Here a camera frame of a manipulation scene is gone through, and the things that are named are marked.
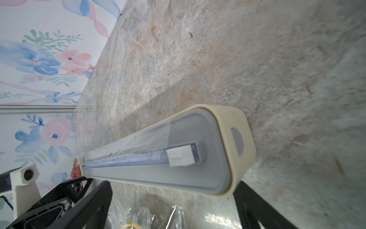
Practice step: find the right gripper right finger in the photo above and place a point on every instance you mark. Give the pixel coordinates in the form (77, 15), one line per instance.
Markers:
(255, 212)

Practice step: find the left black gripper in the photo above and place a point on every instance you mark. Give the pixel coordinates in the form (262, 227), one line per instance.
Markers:
(53, 206)

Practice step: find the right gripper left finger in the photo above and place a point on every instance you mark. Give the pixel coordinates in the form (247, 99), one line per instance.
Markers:
(90, 213)

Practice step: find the clear plastic wrap sheet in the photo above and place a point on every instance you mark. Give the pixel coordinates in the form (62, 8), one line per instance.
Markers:
(187, 212)

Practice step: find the yellow plate with food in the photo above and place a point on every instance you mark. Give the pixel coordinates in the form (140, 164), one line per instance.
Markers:
(129, 226)

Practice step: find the cream plastic wrap dispenser box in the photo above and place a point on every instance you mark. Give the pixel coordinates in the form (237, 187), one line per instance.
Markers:
(204, 149)

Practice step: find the plate of grapes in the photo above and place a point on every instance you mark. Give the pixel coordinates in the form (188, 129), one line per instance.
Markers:
(76, 169)

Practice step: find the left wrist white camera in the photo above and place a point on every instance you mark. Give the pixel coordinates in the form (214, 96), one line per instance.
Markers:
(24, 189)

